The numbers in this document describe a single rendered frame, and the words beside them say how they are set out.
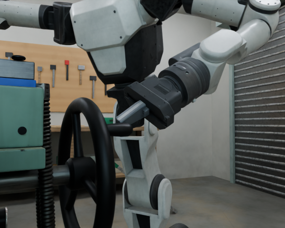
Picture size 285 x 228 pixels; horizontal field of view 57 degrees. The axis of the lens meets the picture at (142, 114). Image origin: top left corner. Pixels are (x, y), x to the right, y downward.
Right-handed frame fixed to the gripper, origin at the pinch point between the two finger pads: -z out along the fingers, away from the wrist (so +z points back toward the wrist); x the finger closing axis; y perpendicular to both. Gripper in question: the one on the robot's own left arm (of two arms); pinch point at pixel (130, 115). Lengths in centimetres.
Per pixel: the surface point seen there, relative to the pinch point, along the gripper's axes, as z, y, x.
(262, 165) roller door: 219, -262, 25
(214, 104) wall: 278, -271, 147
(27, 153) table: -18.5, 5.8, -0.4
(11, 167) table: -21.1, 5.3, -0.8
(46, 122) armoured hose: -13.4, 4.1, 5.0
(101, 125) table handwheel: -7.6, 5.1, -2.6
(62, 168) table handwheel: -14.6, -5.0, 2.4
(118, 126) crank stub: -4.3, 2.0, -2.1
